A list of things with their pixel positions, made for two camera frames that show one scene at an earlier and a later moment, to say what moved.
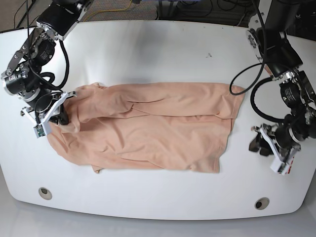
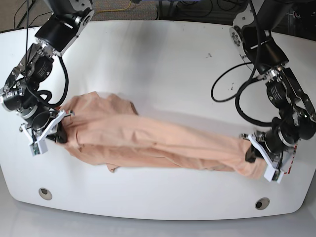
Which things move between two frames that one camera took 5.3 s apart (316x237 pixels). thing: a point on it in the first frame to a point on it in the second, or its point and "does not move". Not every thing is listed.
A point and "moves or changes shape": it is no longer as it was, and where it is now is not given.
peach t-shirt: [182, 125] moves or changes shape
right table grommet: [261, 203] does not move
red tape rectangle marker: [290, 166] does not move
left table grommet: [45, 193] does not move
